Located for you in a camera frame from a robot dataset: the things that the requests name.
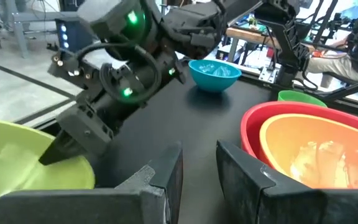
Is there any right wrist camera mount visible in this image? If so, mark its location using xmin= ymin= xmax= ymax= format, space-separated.
xmin=47 ymin=49 xmax=105 ymax=94

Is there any computer tower with blue lights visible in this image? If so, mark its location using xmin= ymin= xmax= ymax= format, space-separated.
xmin=55 ymin=18 xmax=96 ymax=53

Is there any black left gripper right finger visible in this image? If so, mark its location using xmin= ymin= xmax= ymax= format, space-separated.
xmin=215 ymin=139 xmax=358 ymax=224

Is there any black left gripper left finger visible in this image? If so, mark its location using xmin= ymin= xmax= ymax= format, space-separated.
xmin=0 ymin=141 xmax=185 ymax=224

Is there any lime green plastic bowl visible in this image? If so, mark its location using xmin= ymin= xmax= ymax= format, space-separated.
xmin=0 ymin=117 xmax=96 ymax=224

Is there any wooden background table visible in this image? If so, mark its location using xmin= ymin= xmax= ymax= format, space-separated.
xmin=225 ymin=26 xmax=316 ymax=63

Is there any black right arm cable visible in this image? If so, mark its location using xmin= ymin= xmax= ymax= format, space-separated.
xmin=75 ymin=42 xmax=163 ymax=105

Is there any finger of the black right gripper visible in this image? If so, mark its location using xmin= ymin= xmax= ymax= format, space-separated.
xmin=38 ymin=103 xmax=115 ymax=166

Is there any person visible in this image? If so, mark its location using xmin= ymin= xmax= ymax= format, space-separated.
xmin=306 ymin=0 xmax=358 ymax=83

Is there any small green plastic bowl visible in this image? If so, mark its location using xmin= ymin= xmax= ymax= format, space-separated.
xmin=277 ymin=90 xmax=328 ymax=108

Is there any orange plastic bowl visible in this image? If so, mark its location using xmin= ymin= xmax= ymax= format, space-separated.
xmin=259 ymin=113 xmax=358 ymax=190

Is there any grey metal table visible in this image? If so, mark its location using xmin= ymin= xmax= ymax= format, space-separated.
xmin=4 ymin=0 xmax=80 ymax=59

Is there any blue plastic bowl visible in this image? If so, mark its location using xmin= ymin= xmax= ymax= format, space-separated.
xmin=188 ymin=58 xmax=242 ymax=93

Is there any large red plastic bowl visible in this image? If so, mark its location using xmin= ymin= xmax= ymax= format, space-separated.
xmin=240 ymin=101 xmax=358 ymax=169

